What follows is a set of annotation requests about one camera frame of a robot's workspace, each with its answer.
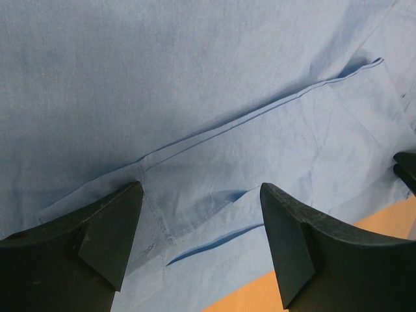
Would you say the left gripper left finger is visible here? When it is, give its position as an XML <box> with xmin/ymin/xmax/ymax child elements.
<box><xmin>1</xmin><ymin>182</ymin><xmax>143</xmax><ymax>311</ymax></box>

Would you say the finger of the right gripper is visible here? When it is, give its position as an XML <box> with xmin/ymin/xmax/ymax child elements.
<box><xmin>393</xmin><ymin>151</ymin><xmax>416</xmax><ymax>195</ymax></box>

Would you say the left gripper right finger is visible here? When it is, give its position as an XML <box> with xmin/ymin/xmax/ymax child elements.
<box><xmin>260</xmin><ymin>183</ymin><xmax>415</xmax><ymax>311</ymax></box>

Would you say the light blue long sleeve shirt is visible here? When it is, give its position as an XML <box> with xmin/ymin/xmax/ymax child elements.
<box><xmin>1</xmin><ymin>1</ymin><xmax>415</xmax><ymax>311</ymax></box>

